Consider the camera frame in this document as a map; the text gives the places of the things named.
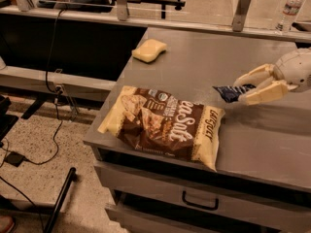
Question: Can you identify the yellow sponge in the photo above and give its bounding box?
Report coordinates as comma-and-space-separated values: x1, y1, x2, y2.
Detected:
132, 39, 167, 63

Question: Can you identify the lower grey drawer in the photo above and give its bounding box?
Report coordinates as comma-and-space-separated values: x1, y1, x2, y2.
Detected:
105, 194, 227, 233

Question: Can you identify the grey drawer with black handle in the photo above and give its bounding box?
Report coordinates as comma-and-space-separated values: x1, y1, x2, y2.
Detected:
94, 161, 311, 233

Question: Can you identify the blue rxbar snack bar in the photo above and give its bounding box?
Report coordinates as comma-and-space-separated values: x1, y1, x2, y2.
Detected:
214, 84, 256, 103

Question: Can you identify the brown sea salt chip bag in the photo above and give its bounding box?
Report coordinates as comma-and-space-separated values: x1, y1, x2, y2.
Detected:
98, 85, 225, 170

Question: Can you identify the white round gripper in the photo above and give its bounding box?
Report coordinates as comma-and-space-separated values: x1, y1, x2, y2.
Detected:
233, 49, 311, 106

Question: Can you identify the clear plastic water bottle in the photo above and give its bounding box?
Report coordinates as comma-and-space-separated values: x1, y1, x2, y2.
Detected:
275, 0, 304, 34

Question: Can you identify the black power cable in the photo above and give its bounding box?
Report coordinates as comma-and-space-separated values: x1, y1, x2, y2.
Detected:
23, 9, 66, 166

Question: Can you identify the metal railing post middle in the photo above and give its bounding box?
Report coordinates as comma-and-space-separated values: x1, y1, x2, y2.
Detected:
117, 0, 128, 21

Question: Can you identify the black power adapter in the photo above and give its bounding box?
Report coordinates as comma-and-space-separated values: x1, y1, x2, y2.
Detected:
5, 151, 25, 167

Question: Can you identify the black chair leg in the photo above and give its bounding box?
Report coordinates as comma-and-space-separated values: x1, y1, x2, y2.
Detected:
44, 167, 76, 233

